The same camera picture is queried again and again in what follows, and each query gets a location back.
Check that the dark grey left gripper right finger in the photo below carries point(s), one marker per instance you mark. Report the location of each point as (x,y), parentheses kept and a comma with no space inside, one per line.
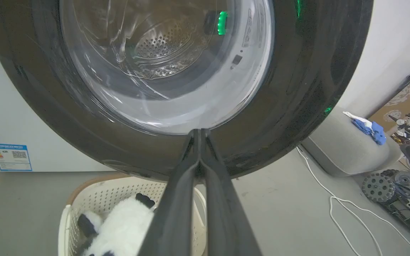
(226,213)

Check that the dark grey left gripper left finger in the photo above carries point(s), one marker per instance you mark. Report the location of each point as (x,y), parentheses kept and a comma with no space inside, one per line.
(176,206)

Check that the black round washing machine door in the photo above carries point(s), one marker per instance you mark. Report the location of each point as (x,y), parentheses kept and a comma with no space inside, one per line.
(297,106)

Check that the wheeled robot base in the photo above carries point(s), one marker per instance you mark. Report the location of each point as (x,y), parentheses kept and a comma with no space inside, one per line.
(400,199)

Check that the white washing machine body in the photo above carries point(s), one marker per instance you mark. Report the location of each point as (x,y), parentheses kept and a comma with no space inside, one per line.
(9,124)

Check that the black and white panda plush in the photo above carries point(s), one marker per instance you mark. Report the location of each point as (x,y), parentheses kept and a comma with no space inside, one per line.
(123,227)

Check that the cream perforated laundry basket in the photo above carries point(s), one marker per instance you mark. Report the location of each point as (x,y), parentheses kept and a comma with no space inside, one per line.
(101,199)

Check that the grey ottoman pouf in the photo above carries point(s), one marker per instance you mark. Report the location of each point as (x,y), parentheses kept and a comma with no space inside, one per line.
(347,149)

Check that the blue and white cloth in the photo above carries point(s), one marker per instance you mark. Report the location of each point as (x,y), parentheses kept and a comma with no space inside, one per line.
(370,128)

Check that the blue energy label sticker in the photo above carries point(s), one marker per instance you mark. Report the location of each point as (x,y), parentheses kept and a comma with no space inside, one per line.
(11,156)

